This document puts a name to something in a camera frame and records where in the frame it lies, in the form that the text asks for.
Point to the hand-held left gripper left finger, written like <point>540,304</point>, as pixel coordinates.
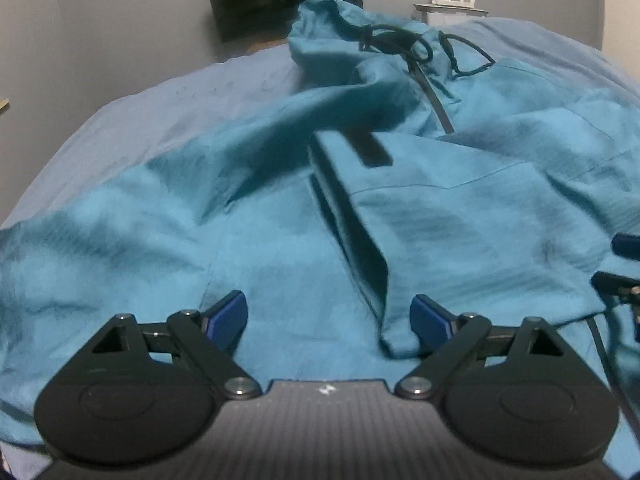
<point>229,311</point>

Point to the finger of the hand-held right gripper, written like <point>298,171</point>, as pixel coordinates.
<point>617,284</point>
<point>627,245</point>

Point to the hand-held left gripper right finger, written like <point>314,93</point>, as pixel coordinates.
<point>429,316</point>

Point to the light blue bed blanket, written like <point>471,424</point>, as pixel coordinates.
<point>150,105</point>

